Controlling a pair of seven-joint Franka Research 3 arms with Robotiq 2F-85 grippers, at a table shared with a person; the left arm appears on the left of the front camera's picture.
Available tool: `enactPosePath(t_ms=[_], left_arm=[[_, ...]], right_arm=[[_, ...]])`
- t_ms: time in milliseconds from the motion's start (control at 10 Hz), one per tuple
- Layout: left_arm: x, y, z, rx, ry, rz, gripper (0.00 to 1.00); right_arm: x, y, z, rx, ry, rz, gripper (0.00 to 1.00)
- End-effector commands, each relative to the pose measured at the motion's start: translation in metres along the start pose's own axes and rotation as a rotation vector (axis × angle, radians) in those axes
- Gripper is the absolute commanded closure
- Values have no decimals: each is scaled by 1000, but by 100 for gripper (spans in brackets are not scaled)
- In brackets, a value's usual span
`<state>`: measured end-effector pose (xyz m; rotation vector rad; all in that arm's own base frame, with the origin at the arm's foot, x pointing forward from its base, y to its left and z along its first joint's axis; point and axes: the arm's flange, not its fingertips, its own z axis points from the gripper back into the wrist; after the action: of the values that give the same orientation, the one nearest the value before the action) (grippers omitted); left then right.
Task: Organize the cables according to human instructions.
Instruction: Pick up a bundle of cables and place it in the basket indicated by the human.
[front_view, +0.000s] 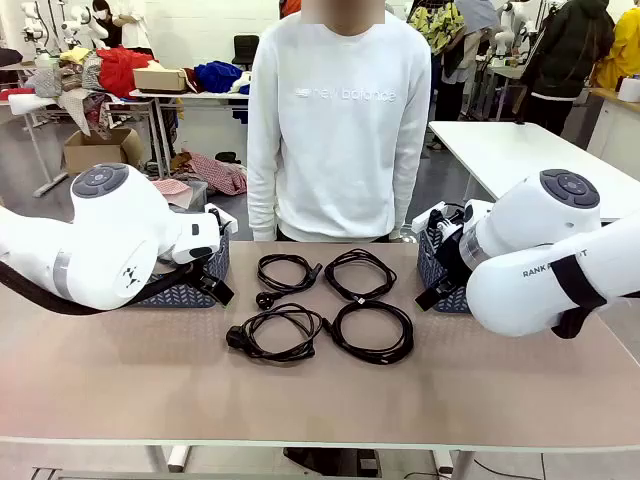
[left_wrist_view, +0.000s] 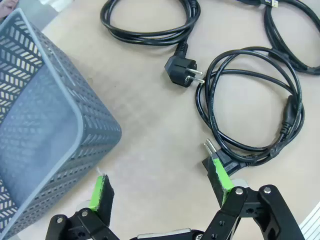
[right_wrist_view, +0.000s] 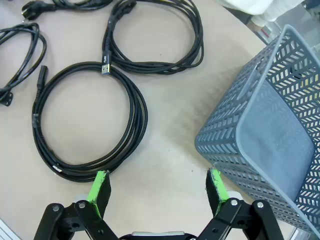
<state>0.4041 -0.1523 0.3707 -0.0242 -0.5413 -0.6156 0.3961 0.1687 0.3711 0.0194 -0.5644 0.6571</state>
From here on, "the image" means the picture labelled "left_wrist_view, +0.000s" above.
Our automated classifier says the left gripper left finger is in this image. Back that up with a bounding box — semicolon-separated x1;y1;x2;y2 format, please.
45;174;118;240

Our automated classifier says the grey perforated plastic basket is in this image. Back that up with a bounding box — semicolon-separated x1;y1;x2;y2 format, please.
0;7;123;240

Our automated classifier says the black power cable schuko plug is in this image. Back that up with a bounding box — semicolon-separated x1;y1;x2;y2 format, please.
99;0;206;88
194;47;306;177

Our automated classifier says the black looped cable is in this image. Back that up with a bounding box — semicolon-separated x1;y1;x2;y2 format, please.
263;0;320;75

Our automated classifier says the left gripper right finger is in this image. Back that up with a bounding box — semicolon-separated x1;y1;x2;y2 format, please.
202;156;305;240

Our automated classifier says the aluminium slotted table plate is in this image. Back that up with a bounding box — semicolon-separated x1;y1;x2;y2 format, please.
298;202;320;240

